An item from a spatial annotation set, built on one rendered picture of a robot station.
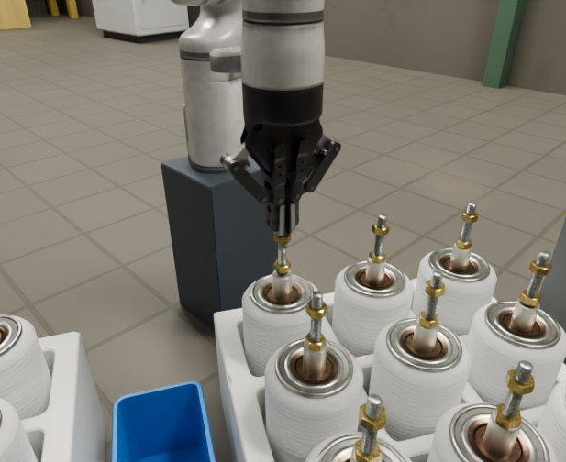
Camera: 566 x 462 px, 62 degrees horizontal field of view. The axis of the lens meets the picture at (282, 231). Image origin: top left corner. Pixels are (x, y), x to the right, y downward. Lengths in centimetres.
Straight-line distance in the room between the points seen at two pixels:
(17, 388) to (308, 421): 30
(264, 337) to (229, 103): 36
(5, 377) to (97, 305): 47
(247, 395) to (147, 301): 49
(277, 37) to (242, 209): 41
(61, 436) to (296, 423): 24
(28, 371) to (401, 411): 39
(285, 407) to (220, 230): 37
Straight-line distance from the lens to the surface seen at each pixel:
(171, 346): 88
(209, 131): 73
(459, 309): 63
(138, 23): 431
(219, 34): 71
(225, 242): 77
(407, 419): 52
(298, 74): 41
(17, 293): 111
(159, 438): 71
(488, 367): 57
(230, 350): 59
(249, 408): 53
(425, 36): 316
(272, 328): 53
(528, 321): 56
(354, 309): 57
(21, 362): 56
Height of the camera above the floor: 59
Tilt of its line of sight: 30 degrees down
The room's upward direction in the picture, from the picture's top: straight up
